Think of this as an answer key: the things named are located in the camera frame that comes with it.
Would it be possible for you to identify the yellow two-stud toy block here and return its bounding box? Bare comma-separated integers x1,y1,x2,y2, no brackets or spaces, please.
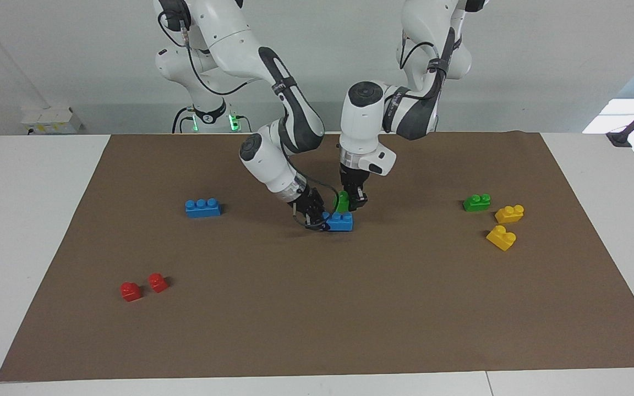
494,204,526,224
485,224,517,252

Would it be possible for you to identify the blue three-stud toy block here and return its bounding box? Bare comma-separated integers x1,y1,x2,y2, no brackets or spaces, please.
322,211,354,233
185,198,222,219

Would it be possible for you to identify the white power strip box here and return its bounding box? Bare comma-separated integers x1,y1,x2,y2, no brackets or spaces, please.
21,107,84,135

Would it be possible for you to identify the brown table mat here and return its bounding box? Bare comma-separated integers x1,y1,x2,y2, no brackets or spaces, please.
0,131,634,382

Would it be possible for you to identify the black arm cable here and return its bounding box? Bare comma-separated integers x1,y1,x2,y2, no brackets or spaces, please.
157,10,341,230
399,27,451,101

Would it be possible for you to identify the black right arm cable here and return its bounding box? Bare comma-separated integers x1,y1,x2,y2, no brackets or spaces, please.
157,10,341,230

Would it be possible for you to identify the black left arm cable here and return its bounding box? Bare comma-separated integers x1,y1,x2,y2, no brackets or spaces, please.
399,27,451,101

